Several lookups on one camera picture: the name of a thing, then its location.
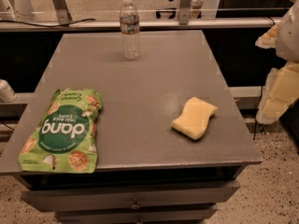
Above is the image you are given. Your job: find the centre metal bracket post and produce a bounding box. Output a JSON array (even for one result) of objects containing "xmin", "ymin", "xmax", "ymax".
[{"xmin": 178, "ymin": 0, "xmax": 191, "ymax": 25}]

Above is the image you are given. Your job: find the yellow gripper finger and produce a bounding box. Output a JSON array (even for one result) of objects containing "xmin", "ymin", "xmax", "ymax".
[
  {"xmin": 256, "ymin": 62, "xmax": 299, "ymax": 124},
  {"xmin": 255, "ymin": 24, "xmax": 278, "ymax": 49}
]

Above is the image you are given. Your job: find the yellow sponge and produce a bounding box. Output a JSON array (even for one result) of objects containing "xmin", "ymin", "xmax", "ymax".
[{"xmin": 171, "ymin": 97, "xmax": 218, "ymax": 140}]

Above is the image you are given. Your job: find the left metal bracket post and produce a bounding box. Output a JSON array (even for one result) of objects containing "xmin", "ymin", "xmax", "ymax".
[{"xmin": 52, "ymin": 0, "xmax": 72, "ymax": 25}]

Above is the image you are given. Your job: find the metal frame rail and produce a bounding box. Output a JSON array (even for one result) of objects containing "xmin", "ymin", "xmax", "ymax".
[{"xmin": 0, "ymin": 17, "xmax": 281, "ymax": 33}]

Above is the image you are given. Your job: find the clear plastic water bottle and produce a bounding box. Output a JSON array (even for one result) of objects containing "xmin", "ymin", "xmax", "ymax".
[{"xmin": 120, "ymin": 0, "xmax": 140, "ymax": 60}]

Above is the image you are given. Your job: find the green rice chip bag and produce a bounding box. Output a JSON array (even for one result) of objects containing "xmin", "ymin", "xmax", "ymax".
[{"xmin": 19, "ymin": 89, "xmax": 103, "ymax": 174}]

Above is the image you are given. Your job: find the white cylinder at left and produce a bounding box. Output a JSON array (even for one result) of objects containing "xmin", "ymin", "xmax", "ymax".
[{"xmin": 0, "ymin": 79, "xmax": 17, "ymax": 103}]

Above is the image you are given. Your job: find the metal bracket post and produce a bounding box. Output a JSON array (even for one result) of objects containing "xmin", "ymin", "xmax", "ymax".
[
  {"xmin": 52, "ymin": 0, "xmax": 72, "ymax": 25},
  {"xmin": 178, "ymin": 0, "xmax": 191, "ymax": 25}
]

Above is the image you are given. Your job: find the grey cabinet with drawers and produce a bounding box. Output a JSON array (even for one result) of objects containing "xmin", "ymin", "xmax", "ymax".
[{"xmin": 0, "ymin": 31, "xmax": 261, "ymax": 224}]

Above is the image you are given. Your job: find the upper drawer knob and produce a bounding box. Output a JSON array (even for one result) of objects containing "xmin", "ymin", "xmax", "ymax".
[{"xmin": 130, "ymin": 201, "xmax": 141, "ymax": 210}]

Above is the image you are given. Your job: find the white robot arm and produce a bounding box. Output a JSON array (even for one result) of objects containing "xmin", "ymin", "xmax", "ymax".
[{"xmin": 255, "ymin": 1, "xmax": 299, "ymax": 124}]

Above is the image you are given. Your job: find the black cable on rail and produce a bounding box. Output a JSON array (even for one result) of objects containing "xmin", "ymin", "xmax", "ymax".
[{"xmin": 0, "ymin": 17, "xmax": 97, "ymax": 28}]

